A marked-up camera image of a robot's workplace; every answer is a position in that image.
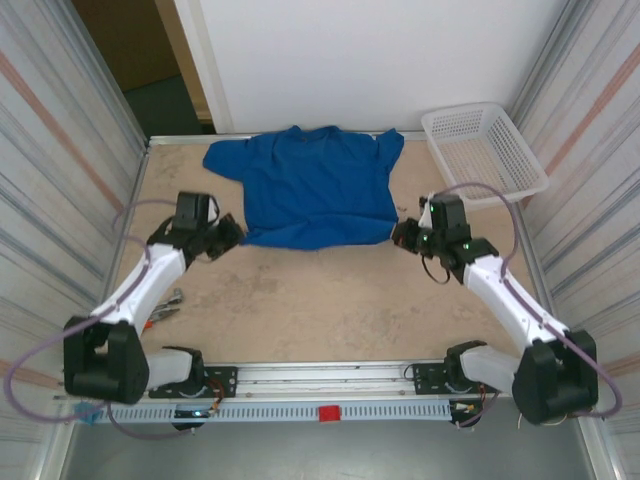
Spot grey slotted cable duct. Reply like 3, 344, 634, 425
106, 401, 454, 425

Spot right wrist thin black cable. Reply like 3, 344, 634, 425
421, 251, 455, 287

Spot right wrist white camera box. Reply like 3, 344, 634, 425
418, 192, 435, 229

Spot tan wooden door jamb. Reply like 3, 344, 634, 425
153, 0, 217, 134

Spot blue tape piece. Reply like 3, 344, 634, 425
73, 402, 104, 427

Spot orange-handled pliers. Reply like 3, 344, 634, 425
143, 307, 181, 335

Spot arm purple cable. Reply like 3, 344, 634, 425
434, 181, 624, 430
2, 198, 196, 441

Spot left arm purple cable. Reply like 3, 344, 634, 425
2, 198, 196, 441

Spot white door frame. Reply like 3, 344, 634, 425
172, 0, 235, 135

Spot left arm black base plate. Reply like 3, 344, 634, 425
148, 366, 239, 400

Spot aluminium mounting rail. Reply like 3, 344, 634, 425
53, 357, 521, 404

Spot white perforated plastic basket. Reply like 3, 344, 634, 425
420, 102, 551, 204

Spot blue printed t-shirt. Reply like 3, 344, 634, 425
201, 124, 405, 251

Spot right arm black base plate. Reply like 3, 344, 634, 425
412, 360, 504, 395

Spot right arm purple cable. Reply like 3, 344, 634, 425
434, 181, 624, 430

